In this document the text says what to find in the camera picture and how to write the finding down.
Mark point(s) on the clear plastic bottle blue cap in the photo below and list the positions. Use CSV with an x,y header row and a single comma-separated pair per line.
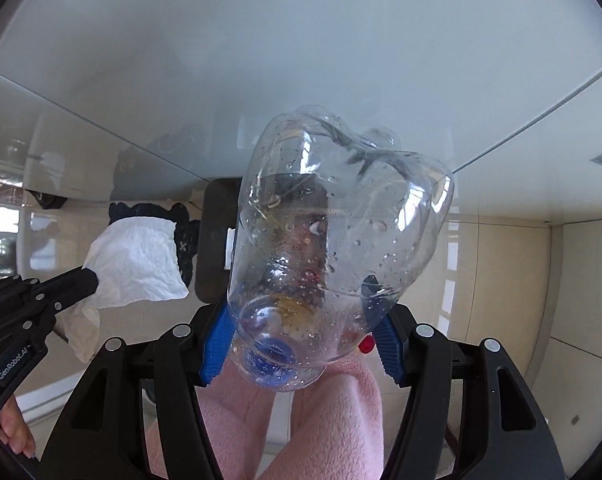
x,y
341,210

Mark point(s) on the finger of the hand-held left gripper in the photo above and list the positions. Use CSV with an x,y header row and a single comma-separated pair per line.
x,y
73,285

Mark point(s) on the black trash bin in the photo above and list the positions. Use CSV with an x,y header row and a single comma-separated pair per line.
x,y
213,240

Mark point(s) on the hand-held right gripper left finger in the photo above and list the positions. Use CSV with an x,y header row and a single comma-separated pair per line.
x,y
216,355

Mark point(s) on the person's left hand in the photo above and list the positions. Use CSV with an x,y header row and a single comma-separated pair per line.
x,y
13,427

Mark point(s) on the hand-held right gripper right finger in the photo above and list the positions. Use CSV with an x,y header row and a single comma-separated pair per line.
x,y
391,350

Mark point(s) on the black floor mat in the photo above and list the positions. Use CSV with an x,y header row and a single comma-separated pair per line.
x,y
186,240

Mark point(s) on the white paper towel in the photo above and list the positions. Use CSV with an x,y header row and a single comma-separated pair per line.
x,y
136,260

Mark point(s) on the person's pink fleece pants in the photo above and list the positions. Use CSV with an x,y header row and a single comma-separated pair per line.
x,y
331,420

